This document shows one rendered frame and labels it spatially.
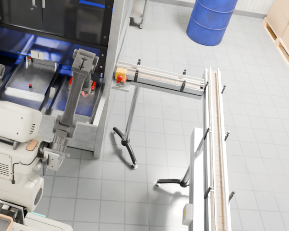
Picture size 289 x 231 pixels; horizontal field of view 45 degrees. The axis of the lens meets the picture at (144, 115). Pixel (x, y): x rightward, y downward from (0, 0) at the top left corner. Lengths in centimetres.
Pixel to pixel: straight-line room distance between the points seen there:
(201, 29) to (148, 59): 89
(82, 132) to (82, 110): 64
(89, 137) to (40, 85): 73
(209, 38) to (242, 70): 63
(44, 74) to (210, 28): 277
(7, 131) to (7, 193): 52
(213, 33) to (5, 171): 366
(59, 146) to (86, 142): 137
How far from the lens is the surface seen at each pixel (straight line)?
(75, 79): 155
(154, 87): 264
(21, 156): 167
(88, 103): 239
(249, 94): 441
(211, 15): 473
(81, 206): 293
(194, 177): 258
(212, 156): 219
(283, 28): 547
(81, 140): 305
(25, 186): 196
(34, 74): 260
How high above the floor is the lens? 256
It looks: 45 degrees down
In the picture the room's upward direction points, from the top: 15 degrees clockwise
